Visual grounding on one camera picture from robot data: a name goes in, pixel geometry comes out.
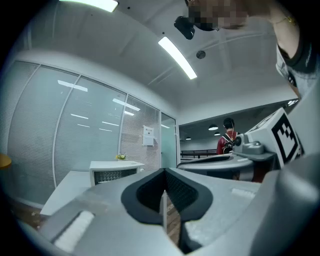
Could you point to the yellow round table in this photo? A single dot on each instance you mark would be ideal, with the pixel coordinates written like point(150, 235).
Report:
point(4, 161)

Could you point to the black head camera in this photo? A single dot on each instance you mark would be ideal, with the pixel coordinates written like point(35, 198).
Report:
point(185, 26)

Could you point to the right hand-held gripper camera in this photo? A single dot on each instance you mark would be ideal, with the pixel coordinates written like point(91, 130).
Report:
point(246, 146)

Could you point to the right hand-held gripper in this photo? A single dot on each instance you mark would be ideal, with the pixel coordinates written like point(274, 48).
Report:
point(285, 140)

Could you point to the round ceiling speaker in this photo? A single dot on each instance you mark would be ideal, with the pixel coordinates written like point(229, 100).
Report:
point(200, 54)

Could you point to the glass door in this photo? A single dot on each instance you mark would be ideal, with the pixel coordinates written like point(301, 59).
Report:
point(168, 142)

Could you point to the black eyeglasses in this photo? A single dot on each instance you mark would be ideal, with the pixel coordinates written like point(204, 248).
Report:
point(207, 28)

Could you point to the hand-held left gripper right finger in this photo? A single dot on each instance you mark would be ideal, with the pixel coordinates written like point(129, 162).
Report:
point(225, 197)

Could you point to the yellow flower bouquet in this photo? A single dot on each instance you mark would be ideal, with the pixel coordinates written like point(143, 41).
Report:
point(121, 157)

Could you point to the white ceiling light panel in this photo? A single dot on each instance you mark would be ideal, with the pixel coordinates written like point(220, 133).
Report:
point(92, 4)
point(178, 58)

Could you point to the person's head and neck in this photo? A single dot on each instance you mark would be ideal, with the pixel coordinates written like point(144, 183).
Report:
point(282, 35)

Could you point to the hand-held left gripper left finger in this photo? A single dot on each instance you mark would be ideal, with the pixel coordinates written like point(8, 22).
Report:
point(110, 200)

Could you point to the person's grey t-shirt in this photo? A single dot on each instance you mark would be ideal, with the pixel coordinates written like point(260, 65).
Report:
point(305, 75)

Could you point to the black railing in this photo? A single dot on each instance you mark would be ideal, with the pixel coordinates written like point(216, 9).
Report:
point(197, 151)

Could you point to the white paper notice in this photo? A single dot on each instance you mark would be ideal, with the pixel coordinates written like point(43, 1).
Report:
point(148, 136)

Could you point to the white oven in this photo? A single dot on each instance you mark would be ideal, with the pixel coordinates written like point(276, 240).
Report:
point(112, 165)

